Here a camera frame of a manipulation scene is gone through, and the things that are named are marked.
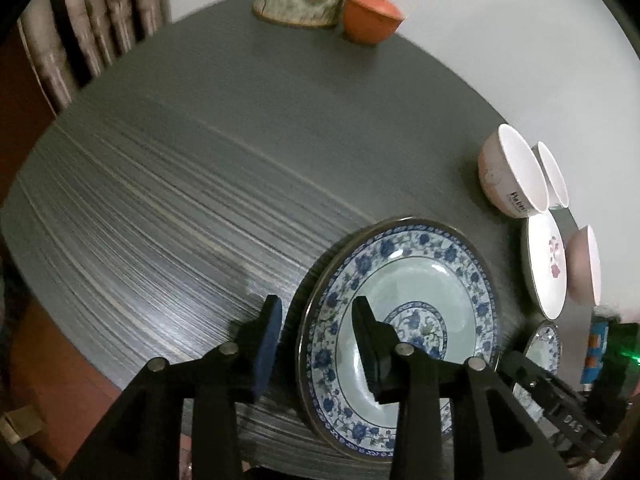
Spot small blue floral plate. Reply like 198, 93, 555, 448
512, 321, 562, 422

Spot pink bowl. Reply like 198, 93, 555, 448
566, 224, 602, 308

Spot white plate pink flowers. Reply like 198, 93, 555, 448
521, 210, 567, 321

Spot large blue floral plate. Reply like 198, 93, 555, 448
296, 217, 500, 463

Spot white bowl blue print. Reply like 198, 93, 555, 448
532, 141, 570, 209

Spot white Rabbit bowl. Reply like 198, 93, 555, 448
477, 124, 549, 219

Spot blue box orange labels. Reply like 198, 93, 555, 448
580, 318, 610, 385

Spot beige patterned curtain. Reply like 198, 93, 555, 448
17, 0, 170, 114

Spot orange lidded teacup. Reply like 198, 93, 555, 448
343, 0, 405, 47

